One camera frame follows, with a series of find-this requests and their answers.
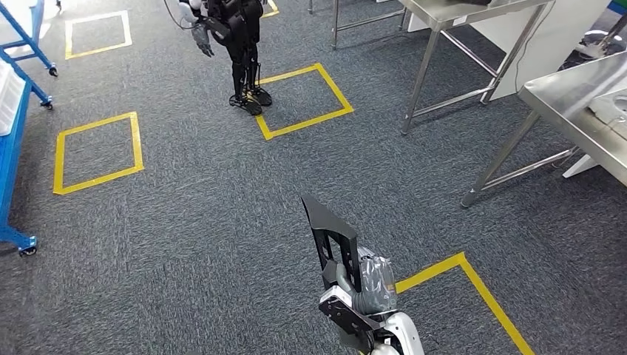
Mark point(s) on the grey hand of humanoid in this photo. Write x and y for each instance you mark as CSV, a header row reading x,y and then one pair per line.
x,y
202,39

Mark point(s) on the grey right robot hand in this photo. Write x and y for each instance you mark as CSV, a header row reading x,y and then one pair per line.
x,y
377,284

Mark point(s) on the black plastic part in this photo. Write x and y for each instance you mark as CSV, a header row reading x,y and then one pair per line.
x,y
323,218

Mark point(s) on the blue metal shelf rack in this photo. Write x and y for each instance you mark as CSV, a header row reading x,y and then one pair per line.
x,y
34,41
12,171

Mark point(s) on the black humanoid robot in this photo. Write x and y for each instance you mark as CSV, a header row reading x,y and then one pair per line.
x,y
240,39

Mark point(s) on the yellow floor tape square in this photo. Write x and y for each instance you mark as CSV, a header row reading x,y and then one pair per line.
x,y
273,10
303,122
127,29

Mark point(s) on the white plastic bin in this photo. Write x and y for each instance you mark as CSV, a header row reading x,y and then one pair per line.
x,y
10,98

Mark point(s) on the white cabinet panel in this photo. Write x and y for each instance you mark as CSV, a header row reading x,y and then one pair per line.
x,y
563,39

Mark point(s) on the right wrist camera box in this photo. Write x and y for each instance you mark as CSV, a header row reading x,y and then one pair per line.
x,y
335,300

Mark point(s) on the stainless steel table frame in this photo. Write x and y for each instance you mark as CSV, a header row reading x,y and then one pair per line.
x,y
335,19

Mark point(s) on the white bracket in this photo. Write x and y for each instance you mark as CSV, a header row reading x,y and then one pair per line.
x,y
580,166

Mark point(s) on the chrome stanchion post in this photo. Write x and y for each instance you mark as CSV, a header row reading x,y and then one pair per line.
x,y
612,33

